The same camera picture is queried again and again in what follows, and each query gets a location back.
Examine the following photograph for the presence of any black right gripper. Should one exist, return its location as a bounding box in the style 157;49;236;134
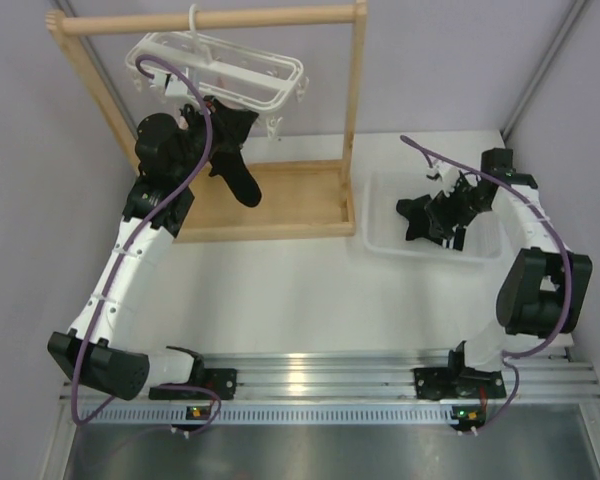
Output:
426;170;490;240

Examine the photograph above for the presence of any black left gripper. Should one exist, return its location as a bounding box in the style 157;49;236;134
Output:
172;94;256;184

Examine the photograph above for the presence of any black striped sock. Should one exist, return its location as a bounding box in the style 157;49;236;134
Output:
207;97;264;207

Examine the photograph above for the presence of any white plastic clip hanger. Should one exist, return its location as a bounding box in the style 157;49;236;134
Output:
125;5;309;140

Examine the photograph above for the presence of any pink sock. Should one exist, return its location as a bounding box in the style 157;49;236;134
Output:
177;76;224;130

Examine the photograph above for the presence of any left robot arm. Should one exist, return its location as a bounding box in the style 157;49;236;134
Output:
47;96;262;400

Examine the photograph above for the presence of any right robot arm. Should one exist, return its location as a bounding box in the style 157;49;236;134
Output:
410;148;593;400

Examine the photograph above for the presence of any white plastic basket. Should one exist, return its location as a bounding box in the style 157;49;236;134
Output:
361;171;505;265

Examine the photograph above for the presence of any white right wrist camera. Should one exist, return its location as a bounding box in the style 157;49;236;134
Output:
425;161;461;194

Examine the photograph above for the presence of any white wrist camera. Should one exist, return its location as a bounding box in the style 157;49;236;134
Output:
425;161;461;194
149;72;189;103

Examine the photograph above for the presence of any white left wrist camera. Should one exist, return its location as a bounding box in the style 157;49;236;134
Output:
149;72;189;103

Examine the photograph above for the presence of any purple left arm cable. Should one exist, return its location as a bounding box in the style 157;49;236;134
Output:
69;57;225;441

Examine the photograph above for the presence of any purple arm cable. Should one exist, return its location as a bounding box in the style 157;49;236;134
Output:
399;134;574;435
69;57;225;441

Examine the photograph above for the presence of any wooden drying rack frame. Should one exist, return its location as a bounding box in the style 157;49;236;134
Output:
45;1;367;242

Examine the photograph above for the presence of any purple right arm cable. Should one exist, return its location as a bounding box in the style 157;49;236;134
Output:
399;134;574;435

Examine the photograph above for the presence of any aluminium mounting rail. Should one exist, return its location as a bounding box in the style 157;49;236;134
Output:
57;344;600;426

